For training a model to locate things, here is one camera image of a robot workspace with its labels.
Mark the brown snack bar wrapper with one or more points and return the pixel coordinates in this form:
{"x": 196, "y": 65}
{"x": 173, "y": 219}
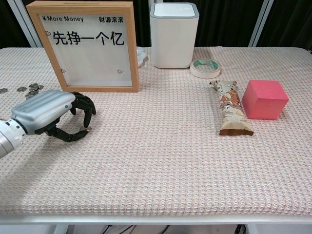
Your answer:
{"x": 230, "y": 107}

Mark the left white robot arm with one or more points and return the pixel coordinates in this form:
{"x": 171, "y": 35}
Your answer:
{"x": 8, "y": 139}

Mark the white metal partition post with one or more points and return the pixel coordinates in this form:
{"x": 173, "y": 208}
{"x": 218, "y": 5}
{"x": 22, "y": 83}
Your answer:
{"x": 26, "y": 22}
{"x": 260, "y": 22}

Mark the white square trash bin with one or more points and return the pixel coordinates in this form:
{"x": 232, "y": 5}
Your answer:
{"x": 171, "y": 41}

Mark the beige woven tablecloth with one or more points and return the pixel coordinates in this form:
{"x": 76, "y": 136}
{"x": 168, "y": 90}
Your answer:
{"x": 156, "y": 158}

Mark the silver coin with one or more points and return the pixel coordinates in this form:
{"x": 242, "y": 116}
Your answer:
{"x": 40, "y": 86}
{"x": 21, "y": 89}
{"x": 32, "y": 85}
{"x": 28, "y": 96}
{"x": 33, "y": 92}
{"x": 3, "y": 90}
{"x": 89, "y": 130}

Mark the wooden coin bank box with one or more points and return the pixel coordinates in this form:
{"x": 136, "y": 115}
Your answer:
{"x": 97, "y": 89}

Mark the masking tape roll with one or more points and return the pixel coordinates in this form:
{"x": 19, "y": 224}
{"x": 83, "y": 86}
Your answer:
{"x": 204, "y": 73}

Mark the black pleated curtain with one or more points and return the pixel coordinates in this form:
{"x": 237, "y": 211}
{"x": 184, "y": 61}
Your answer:
{"x": 9, "y": 22}
{"x": 224, "y": 22}
{"x": 292, "y": 22}
{"x": 142, "y": 24}

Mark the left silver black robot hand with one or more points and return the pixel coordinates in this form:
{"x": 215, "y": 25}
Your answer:
{"x": 44, "y": 104}

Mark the pink foam cube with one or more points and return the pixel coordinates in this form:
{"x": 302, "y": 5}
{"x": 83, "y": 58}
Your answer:
{"x": 263, "y": 104}

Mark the white flower-shaped plate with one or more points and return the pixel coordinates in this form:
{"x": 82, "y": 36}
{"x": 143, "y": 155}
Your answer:
{"x": 142, "y": 57}

